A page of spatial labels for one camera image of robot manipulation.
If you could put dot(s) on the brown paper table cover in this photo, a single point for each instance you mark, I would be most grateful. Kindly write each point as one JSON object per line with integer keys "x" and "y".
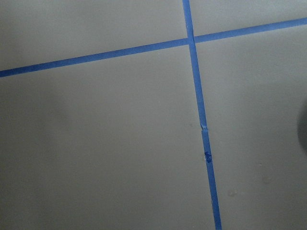
{"x": 153, "y": 114}

